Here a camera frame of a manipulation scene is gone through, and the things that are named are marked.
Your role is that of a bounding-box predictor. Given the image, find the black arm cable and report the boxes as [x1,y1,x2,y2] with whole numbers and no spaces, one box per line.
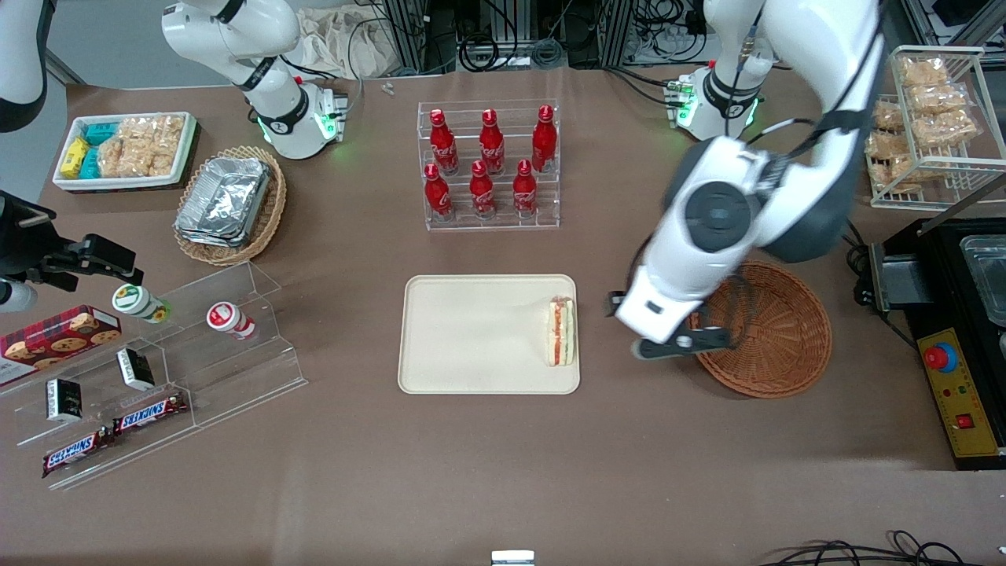
[721,0,886,158]

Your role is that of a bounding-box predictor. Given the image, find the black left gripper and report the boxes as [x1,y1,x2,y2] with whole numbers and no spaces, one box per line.
[605,291,736,362]

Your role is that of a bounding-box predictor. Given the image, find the Snickers chocolate bar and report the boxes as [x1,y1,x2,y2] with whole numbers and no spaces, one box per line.
[112,391,190,436]
[41,428,116,480]

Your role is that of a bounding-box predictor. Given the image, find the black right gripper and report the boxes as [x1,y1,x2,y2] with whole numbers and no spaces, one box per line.
[0,191,145,289]

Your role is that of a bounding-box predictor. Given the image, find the beige plastic tray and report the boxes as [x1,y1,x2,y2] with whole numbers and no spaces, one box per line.
[398,274,582,395]

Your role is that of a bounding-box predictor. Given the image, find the white wire rack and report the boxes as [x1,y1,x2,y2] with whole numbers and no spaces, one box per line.
[863,45,1006,211]

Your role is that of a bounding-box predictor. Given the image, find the red plaid cookie box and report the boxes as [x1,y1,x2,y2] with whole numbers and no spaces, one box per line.
[0,305,123,387]

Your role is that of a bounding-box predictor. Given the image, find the triangular sandwich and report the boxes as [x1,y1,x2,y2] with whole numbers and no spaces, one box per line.
[546,296,578,368]

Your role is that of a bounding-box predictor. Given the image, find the red cola bottle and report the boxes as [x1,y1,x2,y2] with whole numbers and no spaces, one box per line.
[512,159,538,220]
[531,105,558,174]
[429,108,461,177]
[479,108,506,176]
[424,163,454,222]
[469,160,497,221]

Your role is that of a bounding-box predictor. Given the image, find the red lid yogurt cup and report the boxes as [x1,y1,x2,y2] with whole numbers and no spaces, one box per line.
[206,302,258,341]

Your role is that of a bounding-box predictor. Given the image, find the beige cloth bag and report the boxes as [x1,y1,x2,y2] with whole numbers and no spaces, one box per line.
[296,6,398,80]

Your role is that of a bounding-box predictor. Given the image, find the brown wicker basket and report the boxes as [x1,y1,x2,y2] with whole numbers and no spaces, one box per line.
[685,260,832,399]

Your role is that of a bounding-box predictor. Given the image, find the aluminium frame post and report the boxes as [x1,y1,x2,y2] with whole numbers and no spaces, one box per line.
[601,0,636,68]
[384,0,429,73]

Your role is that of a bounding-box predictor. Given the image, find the light wicker basket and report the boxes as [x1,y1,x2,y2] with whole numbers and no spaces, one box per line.
[173,145,288,267]

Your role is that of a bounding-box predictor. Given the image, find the rice cracker pack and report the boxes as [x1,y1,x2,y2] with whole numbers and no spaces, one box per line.
[97,139,144,179]
[118,116,186,145]
[138,138,180,178]

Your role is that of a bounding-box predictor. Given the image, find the coiled black background cables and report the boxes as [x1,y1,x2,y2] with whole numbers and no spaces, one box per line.
[458,31,567,70]

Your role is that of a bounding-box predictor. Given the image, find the stacked foil containers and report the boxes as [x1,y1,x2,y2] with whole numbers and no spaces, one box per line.
[174,156,273,248]

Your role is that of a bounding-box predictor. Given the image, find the clear acrylic bottle rack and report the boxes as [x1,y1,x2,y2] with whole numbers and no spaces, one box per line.
[417,99,561,232]

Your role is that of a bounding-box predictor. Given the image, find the red emergency stop button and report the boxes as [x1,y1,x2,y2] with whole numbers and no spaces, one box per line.
[923,342,960,373]

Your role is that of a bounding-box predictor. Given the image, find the clear plastic container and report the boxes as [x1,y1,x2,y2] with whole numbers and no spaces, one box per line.
[959,234,1006,328]

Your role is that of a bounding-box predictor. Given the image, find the yellow control panel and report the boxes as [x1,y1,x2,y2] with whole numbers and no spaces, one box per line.
[917,327,1004,459]

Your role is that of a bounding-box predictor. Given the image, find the white rectangular snack tray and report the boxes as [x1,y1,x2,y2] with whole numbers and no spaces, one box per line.
[53,112,198,193]

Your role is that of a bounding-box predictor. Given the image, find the clear acrylic stepped shelf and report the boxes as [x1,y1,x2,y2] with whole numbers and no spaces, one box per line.
[0,261,309,493]

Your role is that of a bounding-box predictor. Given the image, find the green lid yogurt cup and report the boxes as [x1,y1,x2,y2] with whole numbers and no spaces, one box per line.
[111,284,173,325]

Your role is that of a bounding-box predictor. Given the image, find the small black box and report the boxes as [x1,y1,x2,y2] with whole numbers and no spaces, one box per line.
[45,378,85,424]
[116,348,156,392]

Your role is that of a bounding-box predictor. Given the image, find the black machine power cable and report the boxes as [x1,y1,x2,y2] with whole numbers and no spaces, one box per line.
[844,222,875,309]

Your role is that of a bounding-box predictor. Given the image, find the black sealing machine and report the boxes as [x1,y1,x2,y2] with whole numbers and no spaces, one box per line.
[855,217,1006,472]

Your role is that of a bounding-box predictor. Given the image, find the black floor cables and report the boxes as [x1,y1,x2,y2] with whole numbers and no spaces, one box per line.
[756,530,1006,566]

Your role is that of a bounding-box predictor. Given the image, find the yellow snack packet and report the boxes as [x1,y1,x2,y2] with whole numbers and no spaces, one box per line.
[60,138,90,181]

